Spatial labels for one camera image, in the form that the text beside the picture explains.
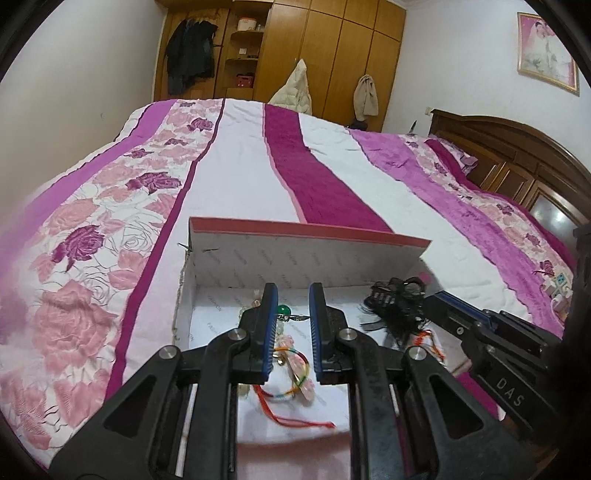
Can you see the framed wall picture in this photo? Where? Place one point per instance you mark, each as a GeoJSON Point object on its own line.
{"type": "Point", "coordinates": [547, 50]}

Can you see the small printed white box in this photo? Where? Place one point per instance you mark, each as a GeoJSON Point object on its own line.
{"type": "Point", "coordinates": [558, 286]}

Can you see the small gold jewelry piece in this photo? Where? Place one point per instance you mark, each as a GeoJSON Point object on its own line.
{"type": "Point", "coordinates": [249, 308]}

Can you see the white puffy jacket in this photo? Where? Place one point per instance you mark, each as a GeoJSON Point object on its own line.
{"type": "Point", "coordinates": [293, 90]}

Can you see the red cardboard box white inside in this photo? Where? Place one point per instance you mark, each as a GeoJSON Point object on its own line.
{"type": "Point", "coordinates": [300, 258]}

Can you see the black hair accessories pile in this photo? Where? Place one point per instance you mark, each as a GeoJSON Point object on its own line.
{"type": "Point", "coordinates": [397, 304]}

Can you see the black hanging jacket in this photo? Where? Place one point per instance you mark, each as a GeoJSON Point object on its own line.
{"type": "Point", "coordinates": [189, 50]}

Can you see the pink floral striped bedspread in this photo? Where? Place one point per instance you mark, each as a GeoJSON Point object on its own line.
{"type": "Point", "coordinates": [346, 152]}

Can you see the small green gem earring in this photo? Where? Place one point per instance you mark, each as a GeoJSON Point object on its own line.
{"type": "Point", "coordinates": [284, 310]}

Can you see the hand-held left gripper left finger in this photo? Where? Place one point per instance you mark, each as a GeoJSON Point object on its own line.
{"type": "Point", "coordinates": [270, 332]}

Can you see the pink floral pillow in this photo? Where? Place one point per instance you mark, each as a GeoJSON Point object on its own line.
{"type": "Point", "coordinates": [455, 154]}

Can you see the small red box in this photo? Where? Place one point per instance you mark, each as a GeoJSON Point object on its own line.
{"type": "Point", "coordinates": [244, 81]}

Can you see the wooden wardrobe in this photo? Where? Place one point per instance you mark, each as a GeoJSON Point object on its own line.
{"type": "Point", "coordinates": [323, 46]}

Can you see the dark wooden headboard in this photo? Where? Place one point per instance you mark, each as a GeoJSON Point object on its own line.
{"type": "Point", "coordinates": [508, 147]}

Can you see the round pink white box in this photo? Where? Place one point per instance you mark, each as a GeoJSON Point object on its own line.
{"type": "Point", "coordinates": [247, 24]}

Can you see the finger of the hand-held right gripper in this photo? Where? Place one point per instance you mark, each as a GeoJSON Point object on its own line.
{"type": "Point", "coordinates": [466, 306]}
{"type": "Point", "coordinates": [445, 318]}

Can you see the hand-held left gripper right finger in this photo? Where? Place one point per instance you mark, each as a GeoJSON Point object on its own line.
{"type": "Point", "coordinates": [316, 332]}

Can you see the beige hanging cloth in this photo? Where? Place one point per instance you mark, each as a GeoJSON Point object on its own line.
{"type": "Point", "coordinates": [365, 94]}

